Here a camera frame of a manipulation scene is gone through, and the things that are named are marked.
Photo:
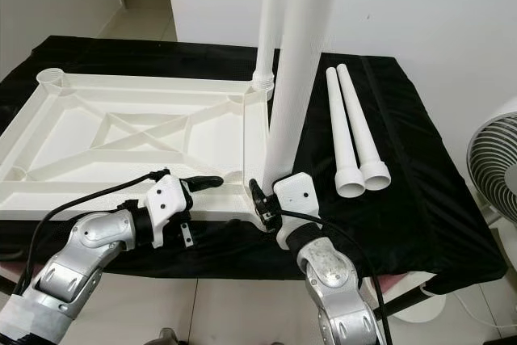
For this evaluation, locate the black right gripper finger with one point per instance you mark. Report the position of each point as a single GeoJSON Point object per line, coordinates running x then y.
{"type": "Point", "coordinates": [256, 195]}

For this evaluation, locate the white plastic table top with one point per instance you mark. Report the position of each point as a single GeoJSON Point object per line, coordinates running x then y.
{"type": "Point", "coordinates": [97, 127]}

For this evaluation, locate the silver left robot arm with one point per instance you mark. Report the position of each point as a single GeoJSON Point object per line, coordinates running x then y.
{"type": "Point", "coordinates": [97, 236]}

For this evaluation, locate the robot left leg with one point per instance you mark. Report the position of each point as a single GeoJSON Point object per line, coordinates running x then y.
{"type": "Point", "coordinates": [166, 337]}

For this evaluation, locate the black tablecloth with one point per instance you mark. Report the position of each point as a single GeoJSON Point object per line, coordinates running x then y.
{"type": "Point", "coordinates": [428, 199]}

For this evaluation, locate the white floor fan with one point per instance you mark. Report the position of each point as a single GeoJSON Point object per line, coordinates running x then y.
{"type": "Point", "coordinates": [497, 159]}

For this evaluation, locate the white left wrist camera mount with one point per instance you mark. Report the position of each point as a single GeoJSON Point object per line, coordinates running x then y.
{"type": "Point", "coordinates": [168, 199]}

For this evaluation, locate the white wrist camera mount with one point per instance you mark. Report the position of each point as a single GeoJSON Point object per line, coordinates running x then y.
{"type": "Point", "coordinates": [295, 195]}
{"type": "Point", "coordinates": [168, 199]}

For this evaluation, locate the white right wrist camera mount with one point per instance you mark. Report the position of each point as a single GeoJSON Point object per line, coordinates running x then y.
{"type": "Point", "coordinates": [295, 195]}

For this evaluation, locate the black table frame leg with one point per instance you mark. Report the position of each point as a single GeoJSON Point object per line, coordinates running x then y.
{"type": "Point", "coordinates": [404, 303]}

